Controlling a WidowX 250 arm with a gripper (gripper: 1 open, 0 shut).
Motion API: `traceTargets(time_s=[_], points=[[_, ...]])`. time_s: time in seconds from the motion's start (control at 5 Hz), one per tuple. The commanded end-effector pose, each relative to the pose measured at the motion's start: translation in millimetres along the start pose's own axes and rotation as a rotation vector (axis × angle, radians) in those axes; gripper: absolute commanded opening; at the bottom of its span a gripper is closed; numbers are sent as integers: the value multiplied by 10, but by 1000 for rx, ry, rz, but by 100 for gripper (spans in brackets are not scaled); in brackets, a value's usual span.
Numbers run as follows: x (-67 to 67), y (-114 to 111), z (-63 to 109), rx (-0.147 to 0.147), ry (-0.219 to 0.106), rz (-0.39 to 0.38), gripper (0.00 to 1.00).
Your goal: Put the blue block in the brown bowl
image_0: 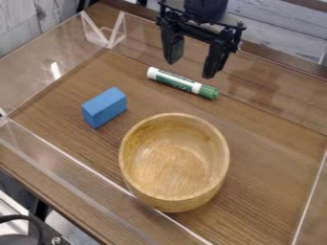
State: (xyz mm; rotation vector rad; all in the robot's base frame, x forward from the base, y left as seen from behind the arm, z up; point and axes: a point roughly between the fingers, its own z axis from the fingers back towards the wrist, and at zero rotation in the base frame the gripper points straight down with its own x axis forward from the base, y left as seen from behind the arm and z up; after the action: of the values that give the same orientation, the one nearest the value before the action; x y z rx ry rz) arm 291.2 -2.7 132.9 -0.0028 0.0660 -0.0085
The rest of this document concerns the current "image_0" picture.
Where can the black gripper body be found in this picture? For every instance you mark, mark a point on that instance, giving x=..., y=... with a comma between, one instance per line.
x=204, y=21

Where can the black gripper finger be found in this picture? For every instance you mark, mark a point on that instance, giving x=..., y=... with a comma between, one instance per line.
x=173, y=41
x=217, y=58

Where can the blue rectangular block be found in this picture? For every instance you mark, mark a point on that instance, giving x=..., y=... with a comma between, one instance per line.
x=105, y=107

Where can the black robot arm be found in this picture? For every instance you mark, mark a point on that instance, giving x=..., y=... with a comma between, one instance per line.
x=202, y=20

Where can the brown wooden bowl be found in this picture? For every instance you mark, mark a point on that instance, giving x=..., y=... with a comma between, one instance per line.
x=174, y=159

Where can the green white marker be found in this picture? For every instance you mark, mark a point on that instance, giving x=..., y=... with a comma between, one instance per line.
x=186, y=84

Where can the clear acrylic tray walls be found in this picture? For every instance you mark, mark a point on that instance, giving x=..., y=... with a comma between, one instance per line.
x=272, y=114

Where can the black metal table frame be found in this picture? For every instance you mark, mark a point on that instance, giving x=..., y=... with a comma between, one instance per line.
x=23, y=214

